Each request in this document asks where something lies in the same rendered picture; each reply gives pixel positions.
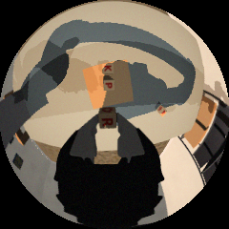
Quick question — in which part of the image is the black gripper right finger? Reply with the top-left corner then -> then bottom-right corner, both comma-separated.
116,113 -> 164,183

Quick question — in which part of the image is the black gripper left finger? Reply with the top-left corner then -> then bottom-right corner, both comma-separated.
53,114 -> 99,182

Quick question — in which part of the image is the tan block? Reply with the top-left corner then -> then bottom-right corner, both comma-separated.
103,79 -> 115,91
98,107 -> 116,129
156,105 -> 167,116
102,63 -> 114,74

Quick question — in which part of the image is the orange mat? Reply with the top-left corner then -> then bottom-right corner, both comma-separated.
83,60 -> 134,109

